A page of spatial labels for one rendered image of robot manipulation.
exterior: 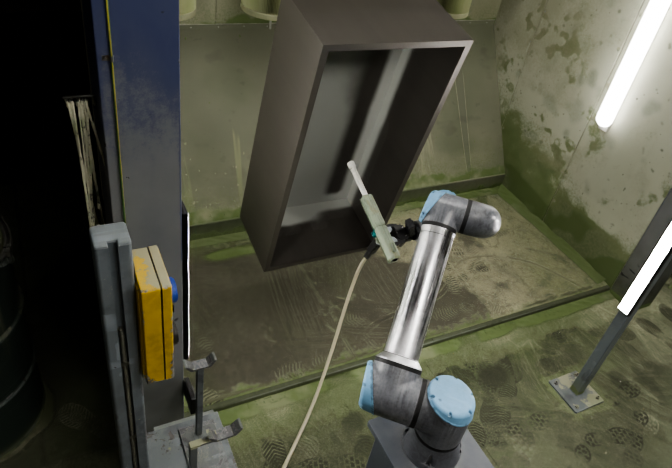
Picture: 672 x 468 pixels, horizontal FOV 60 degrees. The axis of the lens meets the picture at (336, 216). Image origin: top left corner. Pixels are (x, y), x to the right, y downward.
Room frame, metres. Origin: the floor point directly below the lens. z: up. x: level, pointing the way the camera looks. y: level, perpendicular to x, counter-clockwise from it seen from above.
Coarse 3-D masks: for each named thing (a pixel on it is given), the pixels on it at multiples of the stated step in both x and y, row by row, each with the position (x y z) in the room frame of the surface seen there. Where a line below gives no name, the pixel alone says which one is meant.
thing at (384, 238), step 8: (352, 168) 2.13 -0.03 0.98; (360, 184) 2.07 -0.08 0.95; (360, 200) 2.02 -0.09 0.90; (368, 200) 1.99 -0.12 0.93; (368, 208) 1.96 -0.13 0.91; (376, 208) 1.97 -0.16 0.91; (368, 216) 1.95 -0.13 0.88; (376, 216) 1.93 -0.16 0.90; (376, 224) 1.90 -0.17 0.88; (384, 224) 1.92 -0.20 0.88; (376, 232) 1.88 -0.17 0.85; (384, 232) 1.87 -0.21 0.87; (376, 240) 1.88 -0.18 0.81; (384, 240) 1.84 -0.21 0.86; (392, 240) 1.85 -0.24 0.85; (368, 248) 1.92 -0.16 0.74; (376, 248) 1.89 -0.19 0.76; (384, 248) 1.82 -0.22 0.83; (392, 248) 1.81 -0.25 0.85; (368, 256) 1.92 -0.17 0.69; (392, 256) 1.78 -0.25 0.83
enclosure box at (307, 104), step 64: (320, 0) 2.01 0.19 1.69; (384, 0) 2.16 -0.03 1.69; (320, 64) 1.76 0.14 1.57; (384, 64) 2.38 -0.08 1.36; (448, 64) 2.15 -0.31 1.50; (256, 128) 2.14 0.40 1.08; (320, 128) 2.32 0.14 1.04; (384, 128) 2.40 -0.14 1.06; (256, 192) 2.08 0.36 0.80; (320, 192) 2.45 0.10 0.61; (384, 192) 2.31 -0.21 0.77; (320, 256) 2.12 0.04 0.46
